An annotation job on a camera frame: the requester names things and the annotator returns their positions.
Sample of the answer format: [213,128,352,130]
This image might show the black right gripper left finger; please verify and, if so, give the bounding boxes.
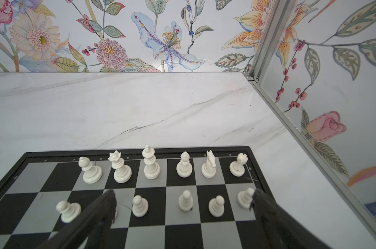
[38,190,117,249]

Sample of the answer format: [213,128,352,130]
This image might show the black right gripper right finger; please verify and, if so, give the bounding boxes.
[251,189,329,249]

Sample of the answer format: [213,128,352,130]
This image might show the white pawn piece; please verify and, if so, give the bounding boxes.
[237,188,255,209]
[208,195,225,218]
[56,200,82,224]
[178,190,193,212]
[132,195,149,217]

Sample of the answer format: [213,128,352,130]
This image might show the white bishop piece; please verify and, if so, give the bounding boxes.
[79,157,103,184]
[176,151,193,178]

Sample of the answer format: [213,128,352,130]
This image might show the white queen piece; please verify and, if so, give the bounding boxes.
[108,150,132,184]

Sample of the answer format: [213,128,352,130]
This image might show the white rook piece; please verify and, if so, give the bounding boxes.
[230,153,248,177]

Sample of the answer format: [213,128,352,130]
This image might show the white king piece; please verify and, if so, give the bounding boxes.
[142,145,161,179]

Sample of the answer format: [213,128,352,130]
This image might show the black and silver chessboard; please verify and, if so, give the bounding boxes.
[0,146,274,249]

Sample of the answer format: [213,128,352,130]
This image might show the white knight piece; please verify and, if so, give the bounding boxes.
[202,150,216,178]

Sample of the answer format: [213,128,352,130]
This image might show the white bishop piece right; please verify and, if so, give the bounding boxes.
[176,151,193,178]

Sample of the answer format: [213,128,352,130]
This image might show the aluminium corner frame post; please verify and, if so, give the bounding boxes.
[239,1,376,238]

